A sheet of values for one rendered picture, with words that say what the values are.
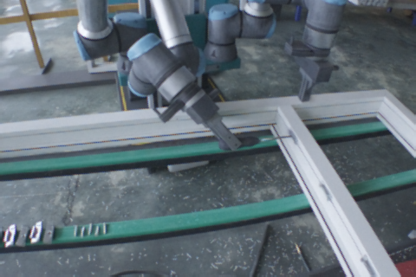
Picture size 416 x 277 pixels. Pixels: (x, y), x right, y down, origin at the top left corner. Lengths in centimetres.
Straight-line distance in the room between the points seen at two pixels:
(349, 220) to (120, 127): 61
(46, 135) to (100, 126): 16
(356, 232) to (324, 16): 50
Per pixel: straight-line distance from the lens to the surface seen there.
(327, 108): 96
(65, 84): 288
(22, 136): 89
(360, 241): 62
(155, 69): 68
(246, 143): 72
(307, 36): 80
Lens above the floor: 142
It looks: 39 degrees down
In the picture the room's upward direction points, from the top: 3 degrees clockwise
